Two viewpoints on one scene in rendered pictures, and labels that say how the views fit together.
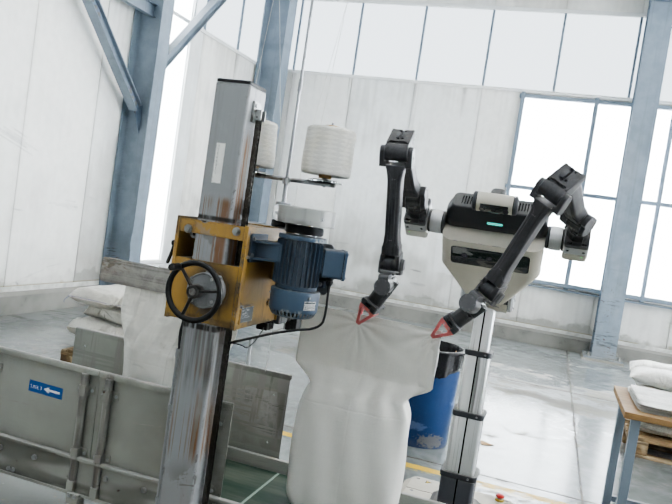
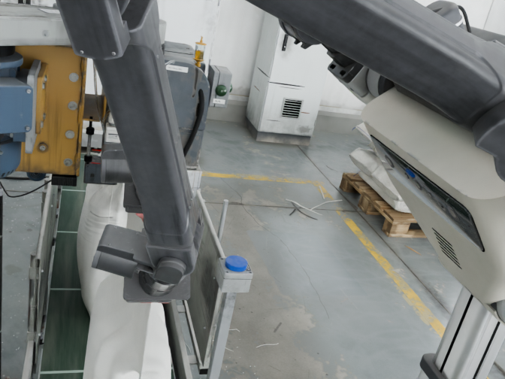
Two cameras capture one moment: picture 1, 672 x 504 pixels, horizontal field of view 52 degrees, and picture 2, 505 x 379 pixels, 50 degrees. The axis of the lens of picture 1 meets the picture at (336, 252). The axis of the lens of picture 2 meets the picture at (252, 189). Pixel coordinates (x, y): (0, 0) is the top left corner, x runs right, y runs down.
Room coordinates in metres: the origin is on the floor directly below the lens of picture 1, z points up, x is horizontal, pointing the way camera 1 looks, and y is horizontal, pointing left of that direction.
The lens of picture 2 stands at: (1.94, -1.07, 1.60)
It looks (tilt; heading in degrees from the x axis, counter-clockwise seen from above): 23 degrees down; 53
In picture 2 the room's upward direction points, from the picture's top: 12 degrees clockwise
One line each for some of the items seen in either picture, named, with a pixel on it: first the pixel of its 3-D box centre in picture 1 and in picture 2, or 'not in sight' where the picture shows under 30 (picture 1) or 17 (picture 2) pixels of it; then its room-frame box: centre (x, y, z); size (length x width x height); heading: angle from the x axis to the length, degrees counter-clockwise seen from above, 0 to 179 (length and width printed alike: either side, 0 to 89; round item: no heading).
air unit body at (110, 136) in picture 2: not in sight; (114, 140); (2.40, 0.11, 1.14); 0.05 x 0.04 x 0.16; 163
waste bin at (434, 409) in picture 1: (424, 391); not in sight; (4.60, -0.73, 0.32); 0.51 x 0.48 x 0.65; 163
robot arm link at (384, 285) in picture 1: (388, 276); (134, 153); (2.32, -0.19, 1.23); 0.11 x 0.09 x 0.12; 163
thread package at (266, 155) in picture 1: (256, 142); not in sight; (2.33, 0.32, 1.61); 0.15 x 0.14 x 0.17; 73
